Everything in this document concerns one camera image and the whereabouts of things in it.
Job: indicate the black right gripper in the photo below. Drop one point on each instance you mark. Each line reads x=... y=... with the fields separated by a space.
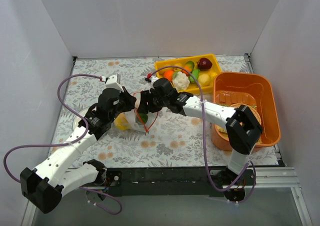
x=145 y=102

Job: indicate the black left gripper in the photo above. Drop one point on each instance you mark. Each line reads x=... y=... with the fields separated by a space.
x=128 y=101

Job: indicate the fake yellow banana bunch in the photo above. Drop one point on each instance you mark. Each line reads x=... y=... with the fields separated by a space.
x=121 y=122

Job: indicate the clear zip top bag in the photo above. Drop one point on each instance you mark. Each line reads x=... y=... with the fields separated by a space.
x=139 y=121

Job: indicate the fake green cucumber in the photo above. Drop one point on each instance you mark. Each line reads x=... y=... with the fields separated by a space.
x=194 y=75

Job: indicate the fake red apple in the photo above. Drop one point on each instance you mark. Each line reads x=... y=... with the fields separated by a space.
x=204 y=64

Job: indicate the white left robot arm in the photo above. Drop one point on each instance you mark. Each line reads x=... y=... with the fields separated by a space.
x=46 y=184

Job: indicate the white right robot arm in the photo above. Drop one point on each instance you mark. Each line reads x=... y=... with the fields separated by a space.
x=242 y=127

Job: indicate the fake orange tangerine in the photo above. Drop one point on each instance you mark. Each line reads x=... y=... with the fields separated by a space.
x=169 y=75

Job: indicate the fake white cauliflower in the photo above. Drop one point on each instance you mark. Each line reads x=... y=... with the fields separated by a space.
x=180 y=81

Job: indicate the fake yellow fruit back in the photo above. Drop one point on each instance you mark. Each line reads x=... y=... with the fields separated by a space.
x=165 y=68

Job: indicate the fake small yellow fruit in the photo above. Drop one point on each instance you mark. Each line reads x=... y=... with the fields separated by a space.
x=178 y=67

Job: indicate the fake mango green orange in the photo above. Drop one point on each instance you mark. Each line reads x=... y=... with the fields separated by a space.
x=188 y=67

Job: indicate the fake bumpy yellow lemon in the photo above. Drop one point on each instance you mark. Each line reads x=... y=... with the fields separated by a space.
x=204 y=80

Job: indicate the floral table cloth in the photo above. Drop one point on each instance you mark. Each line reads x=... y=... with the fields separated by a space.
x=173 y=141

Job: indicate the yellow plastic tray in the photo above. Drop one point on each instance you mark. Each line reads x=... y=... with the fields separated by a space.
x=193 y=88

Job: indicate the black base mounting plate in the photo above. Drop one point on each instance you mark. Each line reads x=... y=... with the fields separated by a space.
x=173 y=181

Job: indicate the round woven bamboo basket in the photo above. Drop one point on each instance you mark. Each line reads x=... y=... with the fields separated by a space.
x=252 y=108

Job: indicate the orange plastic tub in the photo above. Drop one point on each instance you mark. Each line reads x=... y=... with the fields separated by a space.
x=234 y=87

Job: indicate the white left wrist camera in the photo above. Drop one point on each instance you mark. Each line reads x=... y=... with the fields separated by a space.
x=112 y=82

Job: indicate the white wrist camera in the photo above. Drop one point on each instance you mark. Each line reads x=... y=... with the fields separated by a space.
x=112 y=82
x=151 y=79

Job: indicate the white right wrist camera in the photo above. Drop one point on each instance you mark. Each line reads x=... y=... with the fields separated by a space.
x=151 y=79

